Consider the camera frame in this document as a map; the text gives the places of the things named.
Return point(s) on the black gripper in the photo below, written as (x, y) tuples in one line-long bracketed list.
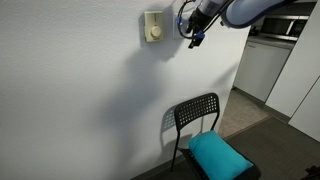
[(200, 19)]

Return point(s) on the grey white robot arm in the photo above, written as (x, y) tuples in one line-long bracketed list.
[(246, 10)]

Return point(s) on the white kitchen cabinet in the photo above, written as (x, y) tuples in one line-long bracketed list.
[(260, 70)]

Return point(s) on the black perforated metal chair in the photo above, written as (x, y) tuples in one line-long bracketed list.
[(196, 110)]

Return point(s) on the stainless steel microwave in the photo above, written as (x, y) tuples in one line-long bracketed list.
[(282, 26)]

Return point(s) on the tall white cupboard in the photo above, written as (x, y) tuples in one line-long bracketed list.
[(296, 80)]

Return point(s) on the teal cushion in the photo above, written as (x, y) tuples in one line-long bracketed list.
[(216, 156)]

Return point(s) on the dark object on floor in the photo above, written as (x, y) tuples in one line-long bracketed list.
[(313, 172)]

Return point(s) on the beige dial wall thermostat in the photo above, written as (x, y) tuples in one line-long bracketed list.
[(153, 26)]

